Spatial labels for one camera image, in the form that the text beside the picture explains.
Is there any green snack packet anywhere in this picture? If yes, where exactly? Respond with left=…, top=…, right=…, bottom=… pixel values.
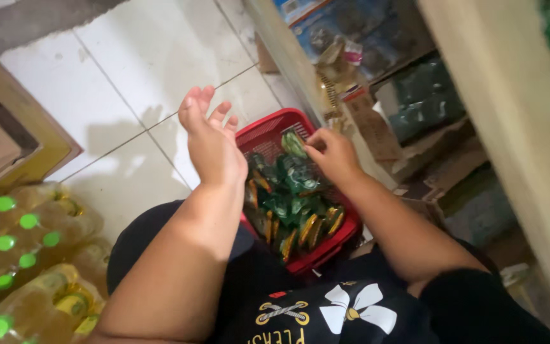
left=282, top=130, right=310, bottom=159

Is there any green-capped oil bottle pack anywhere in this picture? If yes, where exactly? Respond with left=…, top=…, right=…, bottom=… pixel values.
left=0, top=182, right=105, bottom=311

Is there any red plastic basket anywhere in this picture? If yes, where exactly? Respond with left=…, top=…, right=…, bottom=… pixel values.
left=235, top=108, right=363, bottom=276

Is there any person's black printed shirt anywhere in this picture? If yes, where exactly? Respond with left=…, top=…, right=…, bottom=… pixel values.
left=107, top=200, right=550, bottom=344

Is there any cream shelf with goods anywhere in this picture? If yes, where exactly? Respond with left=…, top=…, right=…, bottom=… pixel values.
left=243, top=0, right=550, bottom=344

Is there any pile of green yellow sachets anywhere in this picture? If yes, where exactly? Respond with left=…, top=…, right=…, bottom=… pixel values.
left=243, top=152, right=345, bottom=263

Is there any person's left hand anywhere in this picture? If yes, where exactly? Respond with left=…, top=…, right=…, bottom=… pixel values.
left=179, top=86, right=248, bottom=190

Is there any yellow brown cardboard box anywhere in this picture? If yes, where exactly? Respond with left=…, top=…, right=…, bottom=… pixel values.
left=0, top=44, right=84, bottom=217

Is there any person's right hand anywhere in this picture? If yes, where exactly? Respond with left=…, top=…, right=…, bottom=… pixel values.
left=304, top=128, right=364, bottom=186

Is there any brown cardboard piece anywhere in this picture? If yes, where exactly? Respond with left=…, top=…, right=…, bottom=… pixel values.
left=255, top=32, right=280, bottom=75

